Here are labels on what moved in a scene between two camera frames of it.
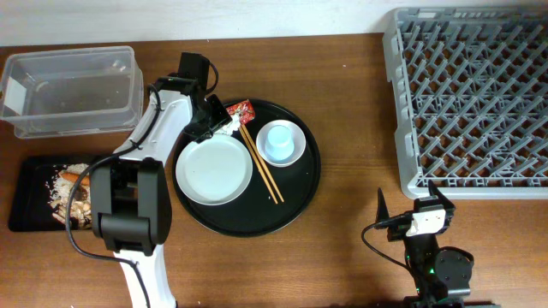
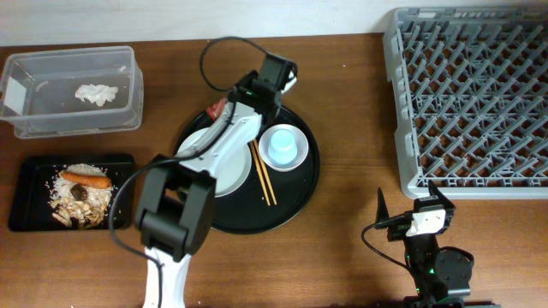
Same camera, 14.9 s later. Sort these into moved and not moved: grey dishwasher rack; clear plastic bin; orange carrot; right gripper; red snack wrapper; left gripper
Moved: red snack wrapper; left gripper
Not moved: grey dishwasher rack; right gripper; clear plastic bin; orange carrot
